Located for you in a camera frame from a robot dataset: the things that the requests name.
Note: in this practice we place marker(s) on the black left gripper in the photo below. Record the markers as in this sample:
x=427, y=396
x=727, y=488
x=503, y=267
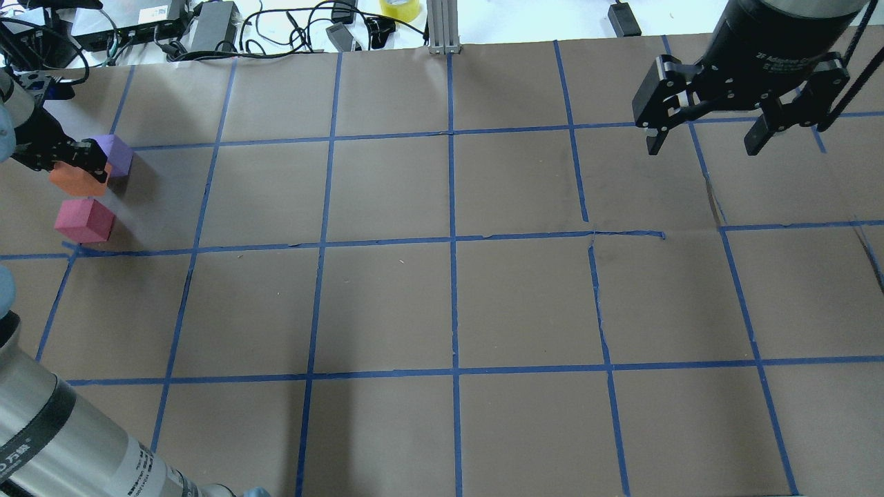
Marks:
x=36, y=140

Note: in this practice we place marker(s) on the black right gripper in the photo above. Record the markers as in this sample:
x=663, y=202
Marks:
x=773, y=52

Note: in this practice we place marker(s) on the orange foam cube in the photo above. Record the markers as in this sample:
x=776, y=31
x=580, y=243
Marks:
x=77, y=182

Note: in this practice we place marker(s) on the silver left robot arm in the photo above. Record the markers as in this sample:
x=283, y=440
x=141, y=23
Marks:
x=54, y=442

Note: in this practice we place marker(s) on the purple foam cube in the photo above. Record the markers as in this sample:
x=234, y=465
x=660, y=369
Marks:
x=119, y=154

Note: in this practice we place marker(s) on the pink foam cube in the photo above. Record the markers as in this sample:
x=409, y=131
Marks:
x=85, y=221

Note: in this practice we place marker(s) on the black power adapter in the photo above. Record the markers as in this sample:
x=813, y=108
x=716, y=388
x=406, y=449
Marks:
x=623, y=21

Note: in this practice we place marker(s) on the black power brick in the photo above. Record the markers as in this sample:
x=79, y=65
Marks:
x=215, y=26

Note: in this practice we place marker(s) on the yellow tape roll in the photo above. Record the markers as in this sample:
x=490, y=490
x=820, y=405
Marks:
x=402, y=10

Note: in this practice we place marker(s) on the aluminium frame post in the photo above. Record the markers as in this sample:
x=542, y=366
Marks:
x=442, y=24

